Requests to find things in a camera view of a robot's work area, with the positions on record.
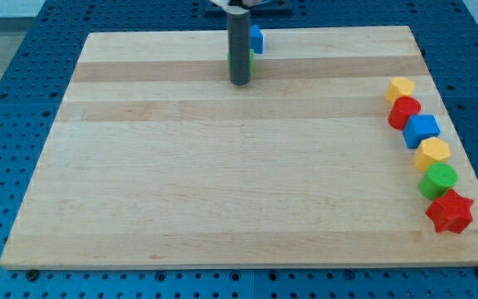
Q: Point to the blue block behind rod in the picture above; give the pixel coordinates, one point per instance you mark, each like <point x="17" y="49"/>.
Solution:
<point x="257" y="39"/>

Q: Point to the blue cube block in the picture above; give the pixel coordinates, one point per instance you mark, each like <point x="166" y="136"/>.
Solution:
<point x="418" y="128"/>

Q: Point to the red star block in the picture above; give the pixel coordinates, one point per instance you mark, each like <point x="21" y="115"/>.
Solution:
<point x="450" y="212"/>

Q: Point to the green circle block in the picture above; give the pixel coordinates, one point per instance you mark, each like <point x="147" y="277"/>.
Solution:
<point x="437" y="180"/>

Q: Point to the green block behind rod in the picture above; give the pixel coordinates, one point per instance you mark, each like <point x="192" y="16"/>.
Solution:
<point x="251" y="63"/>

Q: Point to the red circle block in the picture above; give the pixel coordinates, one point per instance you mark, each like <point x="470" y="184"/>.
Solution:
<point x="403" y="108"/>

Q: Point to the wooden board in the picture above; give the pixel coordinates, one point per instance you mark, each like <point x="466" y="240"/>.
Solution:
<point x="155" y="160"/>

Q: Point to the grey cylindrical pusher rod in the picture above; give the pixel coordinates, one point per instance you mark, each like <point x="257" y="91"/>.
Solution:
<point x="239" y="45"/>

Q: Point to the yellow hexagon block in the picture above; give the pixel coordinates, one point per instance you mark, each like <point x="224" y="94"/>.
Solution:
<point x="430" y="151"/>

